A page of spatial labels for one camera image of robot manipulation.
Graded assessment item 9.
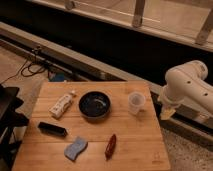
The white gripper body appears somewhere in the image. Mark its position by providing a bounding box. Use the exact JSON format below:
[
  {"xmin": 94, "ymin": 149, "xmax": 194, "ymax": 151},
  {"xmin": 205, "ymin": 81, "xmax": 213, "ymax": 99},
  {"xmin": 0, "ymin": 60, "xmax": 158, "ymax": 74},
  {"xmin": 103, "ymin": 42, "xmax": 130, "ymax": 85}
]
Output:
[{"xmin": 158, "ymin": 86, "xmax": 181, "ymax": 111}]

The dark blue ceramic bowl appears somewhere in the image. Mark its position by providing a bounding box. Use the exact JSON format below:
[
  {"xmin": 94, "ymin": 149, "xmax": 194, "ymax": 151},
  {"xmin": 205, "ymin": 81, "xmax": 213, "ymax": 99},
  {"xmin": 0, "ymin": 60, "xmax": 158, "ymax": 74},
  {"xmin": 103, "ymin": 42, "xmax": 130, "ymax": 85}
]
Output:
[{"xmin": 79, "ymin": 91, "xmax": 111, "ymax": 119}]

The translucent plastic cup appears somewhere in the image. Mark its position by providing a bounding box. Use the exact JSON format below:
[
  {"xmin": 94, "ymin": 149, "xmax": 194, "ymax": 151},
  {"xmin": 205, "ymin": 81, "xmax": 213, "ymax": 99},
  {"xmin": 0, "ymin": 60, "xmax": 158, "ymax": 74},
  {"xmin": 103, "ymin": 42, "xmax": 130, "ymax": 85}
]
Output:
[{"xmin": 128, "ymin": 92, "xmax": 146, "ymax": 115}]

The metal floor rail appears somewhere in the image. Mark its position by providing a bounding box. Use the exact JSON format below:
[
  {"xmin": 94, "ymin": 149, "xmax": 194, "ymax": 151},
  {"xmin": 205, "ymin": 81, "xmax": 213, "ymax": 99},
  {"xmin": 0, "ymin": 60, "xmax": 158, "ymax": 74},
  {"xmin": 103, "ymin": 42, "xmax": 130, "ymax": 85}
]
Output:
[{"xmin": 0, "ymin": 22, "xmax": 213, "ymax": 143}]

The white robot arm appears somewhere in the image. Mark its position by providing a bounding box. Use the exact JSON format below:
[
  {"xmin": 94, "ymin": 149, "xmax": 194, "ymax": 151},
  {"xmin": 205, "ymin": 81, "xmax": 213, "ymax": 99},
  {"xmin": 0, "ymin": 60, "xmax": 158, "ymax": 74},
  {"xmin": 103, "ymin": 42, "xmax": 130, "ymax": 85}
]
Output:
[{"xmin": 158, "ymin": 60, "xmax": 213, "ymax": 120}]

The black rectangular block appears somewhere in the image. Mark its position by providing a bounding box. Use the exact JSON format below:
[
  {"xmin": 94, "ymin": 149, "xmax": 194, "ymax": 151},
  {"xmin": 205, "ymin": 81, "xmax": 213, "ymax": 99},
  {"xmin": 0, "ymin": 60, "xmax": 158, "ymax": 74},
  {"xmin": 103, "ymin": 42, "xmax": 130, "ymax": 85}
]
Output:
[{"xmin": 38, "ymin": 122, "xmax": 67, "ymax": 137}]

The white tube with cap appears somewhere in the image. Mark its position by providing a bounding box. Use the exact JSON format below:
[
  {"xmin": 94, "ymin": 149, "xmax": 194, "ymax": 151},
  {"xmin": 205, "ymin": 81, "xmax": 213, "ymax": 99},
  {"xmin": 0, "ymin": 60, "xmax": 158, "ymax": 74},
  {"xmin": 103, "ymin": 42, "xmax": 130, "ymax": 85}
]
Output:
[{"xmin": 49, "ymin": 90, "xmax": 76, "ymax": 119}]

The red pepper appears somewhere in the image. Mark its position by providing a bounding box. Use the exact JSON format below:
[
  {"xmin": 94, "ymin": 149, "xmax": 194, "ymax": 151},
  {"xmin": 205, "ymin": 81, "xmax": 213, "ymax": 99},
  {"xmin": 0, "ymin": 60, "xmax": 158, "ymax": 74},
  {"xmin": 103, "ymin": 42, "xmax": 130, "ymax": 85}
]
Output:
[{"xmin": 105, "ymin": 134, "xmax": 117, "ymax": 160}]

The black chair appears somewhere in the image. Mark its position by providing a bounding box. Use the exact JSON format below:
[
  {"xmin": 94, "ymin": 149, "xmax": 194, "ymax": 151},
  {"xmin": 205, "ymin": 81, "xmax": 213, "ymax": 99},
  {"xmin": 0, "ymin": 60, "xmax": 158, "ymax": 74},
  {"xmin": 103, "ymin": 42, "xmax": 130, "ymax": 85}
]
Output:
[{"xmin": 0, "ymin": 84, "xmax": 29, "ymax": 169}]

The blue object behind board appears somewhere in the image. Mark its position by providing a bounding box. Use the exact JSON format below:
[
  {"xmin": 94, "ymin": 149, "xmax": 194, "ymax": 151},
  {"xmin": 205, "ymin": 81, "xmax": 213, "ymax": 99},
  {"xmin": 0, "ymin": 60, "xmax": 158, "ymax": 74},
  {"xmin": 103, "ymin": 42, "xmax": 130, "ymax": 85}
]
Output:
[{"xmin": 49, "ymin": 73, "xmax": 65, "ymax": 82}]

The blue sponge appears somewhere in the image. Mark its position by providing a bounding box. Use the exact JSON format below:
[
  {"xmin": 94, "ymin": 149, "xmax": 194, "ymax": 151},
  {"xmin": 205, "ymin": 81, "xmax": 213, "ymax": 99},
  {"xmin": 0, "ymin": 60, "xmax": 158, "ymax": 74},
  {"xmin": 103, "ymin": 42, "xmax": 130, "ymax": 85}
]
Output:
[{"xmin": 64, "ymin": 137, "xmax": 88, "ymax": 161}]

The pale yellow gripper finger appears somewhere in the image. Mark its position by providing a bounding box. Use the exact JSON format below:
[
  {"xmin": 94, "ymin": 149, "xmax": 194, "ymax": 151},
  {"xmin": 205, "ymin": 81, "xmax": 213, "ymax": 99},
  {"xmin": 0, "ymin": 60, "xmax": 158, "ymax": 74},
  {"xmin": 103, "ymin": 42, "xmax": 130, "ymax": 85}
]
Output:
[{"xmin": 160, "ymin": 107, "xmax": 176, "ymax": 120}]

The black cable on floor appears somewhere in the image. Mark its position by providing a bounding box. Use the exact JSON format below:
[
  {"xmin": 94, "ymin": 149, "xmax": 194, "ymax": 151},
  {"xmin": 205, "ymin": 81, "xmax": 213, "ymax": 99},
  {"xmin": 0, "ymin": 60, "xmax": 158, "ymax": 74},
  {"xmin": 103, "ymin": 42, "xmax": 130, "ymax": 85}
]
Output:
[{"xmin": 0, "ymin": 58, "xmax": 51, "ymax": 85}]

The wooden cutting board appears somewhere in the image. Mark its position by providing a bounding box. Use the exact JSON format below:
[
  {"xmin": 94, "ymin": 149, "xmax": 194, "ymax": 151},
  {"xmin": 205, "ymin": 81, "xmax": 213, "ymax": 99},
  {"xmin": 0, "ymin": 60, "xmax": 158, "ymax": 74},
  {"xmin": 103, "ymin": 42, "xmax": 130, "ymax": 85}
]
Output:
[{"xmin": 12, "ymin": 81, "xmax": 171, "ymax": 171}]

